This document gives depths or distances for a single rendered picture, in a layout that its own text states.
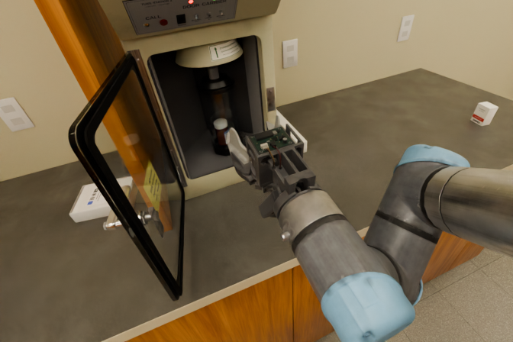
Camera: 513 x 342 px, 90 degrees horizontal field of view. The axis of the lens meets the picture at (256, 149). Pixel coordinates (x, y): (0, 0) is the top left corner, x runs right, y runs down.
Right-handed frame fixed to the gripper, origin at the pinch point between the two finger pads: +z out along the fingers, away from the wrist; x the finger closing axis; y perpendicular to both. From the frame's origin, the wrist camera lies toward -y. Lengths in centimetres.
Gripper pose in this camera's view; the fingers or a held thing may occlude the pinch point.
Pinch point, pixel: (250, 134)
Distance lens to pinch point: 49.5
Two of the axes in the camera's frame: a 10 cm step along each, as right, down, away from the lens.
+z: -3.6, -6.1, 7.1
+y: -0.6, -7.4, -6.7
